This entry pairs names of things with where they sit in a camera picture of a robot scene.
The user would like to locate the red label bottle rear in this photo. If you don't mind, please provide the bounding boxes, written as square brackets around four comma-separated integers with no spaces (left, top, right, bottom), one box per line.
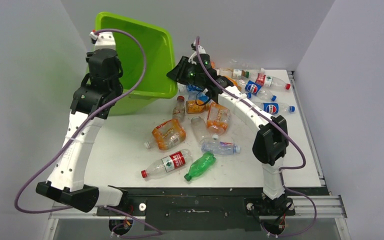
[250,73,291,90]

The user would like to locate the aluminium frame rail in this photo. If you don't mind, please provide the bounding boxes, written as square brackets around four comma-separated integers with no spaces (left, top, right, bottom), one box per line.
[42,195,100,240]

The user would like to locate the green-red label bottle rear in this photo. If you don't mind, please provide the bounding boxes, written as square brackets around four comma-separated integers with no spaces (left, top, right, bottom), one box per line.
[216,68,265,79]

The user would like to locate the small clear blue-cap bottle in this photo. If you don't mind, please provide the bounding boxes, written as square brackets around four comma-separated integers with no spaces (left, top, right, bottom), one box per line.
[200,139,241,156]

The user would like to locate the orange label white-cap bottle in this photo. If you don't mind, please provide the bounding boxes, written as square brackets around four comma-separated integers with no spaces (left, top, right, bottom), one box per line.
[206,102,231,140]

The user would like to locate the clear bottle without label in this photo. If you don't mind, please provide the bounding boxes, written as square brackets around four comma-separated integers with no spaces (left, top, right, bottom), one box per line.
[190,116,212,144]

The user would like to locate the crushed orange label bottle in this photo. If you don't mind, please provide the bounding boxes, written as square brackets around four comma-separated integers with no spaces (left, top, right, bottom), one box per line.
[144,118,187,151]

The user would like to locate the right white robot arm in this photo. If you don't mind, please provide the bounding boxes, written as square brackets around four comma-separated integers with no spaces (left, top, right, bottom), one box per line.
[166,53,295,216]

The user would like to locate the small orange juice bottle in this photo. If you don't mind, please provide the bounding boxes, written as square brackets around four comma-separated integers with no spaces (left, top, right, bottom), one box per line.
[185,100,210,114]

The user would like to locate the green plastic bottle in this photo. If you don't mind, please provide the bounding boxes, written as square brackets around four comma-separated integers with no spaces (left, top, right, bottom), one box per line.
[183,151,217,182]

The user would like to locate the pepsi bottle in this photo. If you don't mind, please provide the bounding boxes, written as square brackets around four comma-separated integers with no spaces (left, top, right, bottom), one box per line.
[237,78,277,102]
[256,102,296,115]

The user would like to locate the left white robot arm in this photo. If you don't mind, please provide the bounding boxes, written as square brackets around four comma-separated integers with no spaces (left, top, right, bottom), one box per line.
[35,48,123,213]

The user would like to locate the small red-cap bottle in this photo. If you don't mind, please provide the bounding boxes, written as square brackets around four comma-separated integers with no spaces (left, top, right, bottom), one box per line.
[172,95,186,123]

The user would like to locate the red label clear bottle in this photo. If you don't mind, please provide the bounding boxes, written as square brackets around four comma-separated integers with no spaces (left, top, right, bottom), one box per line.
[140,149,193,179]

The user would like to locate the Pepsi bottle upper right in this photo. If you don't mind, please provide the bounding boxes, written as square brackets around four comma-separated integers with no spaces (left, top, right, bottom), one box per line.
[237,78,277,102]

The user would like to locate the Pepsi bottle right side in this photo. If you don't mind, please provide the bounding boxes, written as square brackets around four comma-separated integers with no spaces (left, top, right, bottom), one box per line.
[256,102,296,115]

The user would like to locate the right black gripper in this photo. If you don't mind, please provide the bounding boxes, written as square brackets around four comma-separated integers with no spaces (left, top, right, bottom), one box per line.
[167,56,204,87]

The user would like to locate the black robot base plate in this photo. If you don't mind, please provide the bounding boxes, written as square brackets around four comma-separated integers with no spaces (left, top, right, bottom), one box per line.
[96,187,296,231]

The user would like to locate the orange bottle barcode label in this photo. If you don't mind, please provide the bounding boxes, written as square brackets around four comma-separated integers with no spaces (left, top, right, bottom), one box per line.
[225,76,242,91]

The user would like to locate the crushed blue label bottle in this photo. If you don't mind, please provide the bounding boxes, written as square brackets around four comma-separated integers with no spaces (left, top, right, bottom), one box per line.
[177,83,210,103]

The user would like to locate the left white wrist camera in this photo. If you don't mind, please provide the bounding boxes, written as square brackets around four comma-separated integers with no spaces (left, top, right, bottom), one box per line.
[89,30,116,51]

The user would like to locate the green plastic bin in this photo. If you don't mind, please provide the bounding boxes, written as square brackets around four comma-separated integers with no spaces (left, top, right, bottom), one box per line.
[94,12,178,116]

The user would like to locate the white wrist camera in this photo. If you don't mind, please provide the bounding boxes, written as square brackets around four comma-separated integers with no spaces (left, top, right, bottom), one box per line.
[89,30,116,51]
[188,40,206,65]

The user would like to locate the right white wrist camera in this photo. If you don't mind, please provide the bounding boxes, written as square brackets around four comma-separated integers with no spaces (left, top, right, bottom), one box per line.
[188,40,206,65]

